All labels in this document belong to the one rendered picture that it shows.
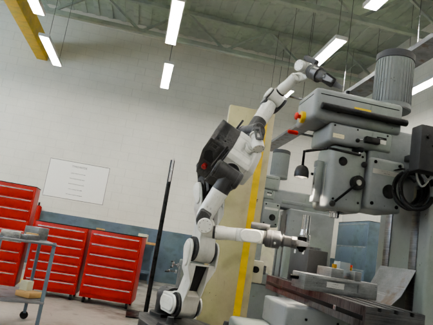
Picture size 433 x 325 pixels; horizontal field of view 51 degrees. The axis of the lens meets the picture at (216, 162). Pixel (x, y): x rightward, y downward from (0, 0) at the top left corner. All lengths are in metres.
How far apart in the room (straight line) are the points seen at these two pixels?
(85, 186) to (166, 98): 2.93
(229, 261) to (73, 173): 7.78
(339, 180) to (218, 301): 2.01
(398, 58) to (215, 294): 2.39
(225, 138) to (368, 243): 7.37
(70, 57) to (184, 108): 3.04
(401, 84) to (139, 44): 9.99
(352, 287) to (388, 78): 1.09
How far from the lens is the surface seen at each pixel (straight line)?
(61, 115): 11.65
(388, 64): 2.62
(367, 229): 9.63
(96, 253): 6.73
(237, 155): 2.42
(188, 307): 2.77
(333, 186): 2.29
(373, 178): 2.36
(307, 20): 10.77
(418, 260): 2.41
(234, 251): 3.99
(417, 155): 2.22
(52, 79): 11.93
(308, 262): 2.59
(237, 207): 3.99
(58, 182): 11.37
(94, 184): 11.27
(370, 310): 1.78
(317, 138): 2.42
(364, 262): 9.60
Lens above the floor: 1.05
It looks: 10 degrees up
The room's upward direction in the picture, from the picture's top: 9 degrees clockwise
